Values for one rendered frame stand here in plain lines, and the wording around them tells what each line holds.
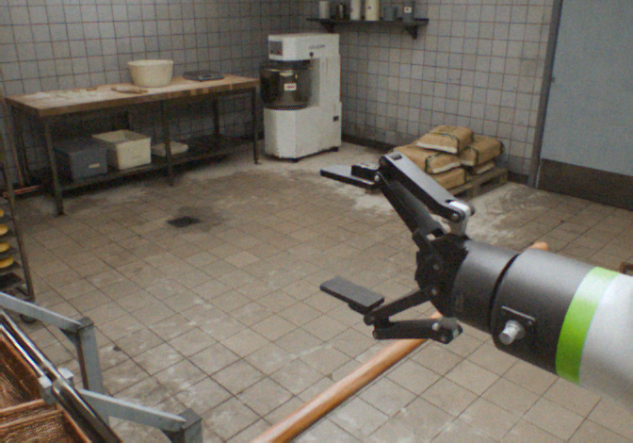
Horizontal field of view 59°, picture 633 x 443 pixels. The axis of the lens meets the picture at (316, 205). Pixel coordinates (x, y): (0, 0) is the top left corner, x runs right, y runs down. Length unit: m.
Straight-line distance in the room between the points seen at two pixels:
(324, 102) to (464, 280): 5.87
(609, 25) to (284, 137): 3.16
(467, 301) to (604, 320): 0.11
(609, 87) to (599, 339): 4.92
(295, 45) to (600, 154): 3.06
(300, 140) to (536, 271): 5.67
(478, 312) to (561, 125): 5.05
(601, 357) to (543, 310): 0.05
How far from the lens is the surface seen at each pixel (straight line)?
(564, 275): 0.47
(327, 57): 6.27
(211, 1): 6.59
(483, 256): 0.50
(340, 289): 0.63
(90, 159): 5.27
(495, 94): 5.78
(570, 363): 0.46
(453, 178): 4.93
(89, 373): 1.62
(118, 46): 6.03
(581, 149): 5.48
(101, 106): 5.05
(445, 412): 2.70
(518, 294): 0.46
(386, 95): 6.51
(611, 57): 5.31
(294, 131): 6.02
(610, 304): 0.45
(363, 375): 0.87
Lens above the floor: 1.73
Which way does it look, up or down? 21 degrees down
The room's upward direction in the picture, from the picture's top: straight up
